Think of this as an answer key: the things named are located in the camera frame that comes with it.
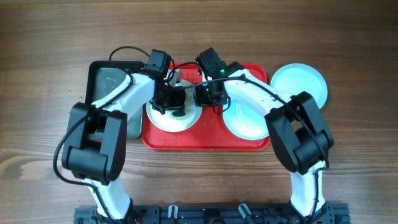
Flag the white round plate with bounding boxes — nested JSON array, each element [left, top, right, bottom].
[[146, 80, 202, 133]]

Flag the light blue plate front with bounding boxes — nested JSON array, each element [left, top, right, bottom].
[[271, 63, 328, 108]]

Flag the light blue plate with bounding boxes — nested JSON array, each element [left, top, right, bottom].
[[223, 100, 269, 141], [271, 63, 328, 108]]

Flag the green yellow sponge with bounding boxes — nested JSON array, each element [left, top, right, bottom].
[[172, 109, 186, 117]]

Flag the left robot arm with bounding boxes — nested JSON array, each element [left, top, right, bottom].
[[53, 50, 185, 223]]

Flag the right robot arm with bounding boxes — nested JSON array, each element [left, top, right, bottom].
[[195, 47, 334, 223]]

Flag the red plastic tray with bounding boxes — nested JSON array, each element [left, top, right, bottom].
[[142, 63, 271, 152]]

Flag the black metal tray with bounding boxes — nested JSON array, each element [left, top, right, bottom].
[[85, 60, 143, 140]]

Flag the light blue plate right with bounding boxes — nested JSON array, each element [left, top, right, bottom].
[[223, 100, 269, 141]]

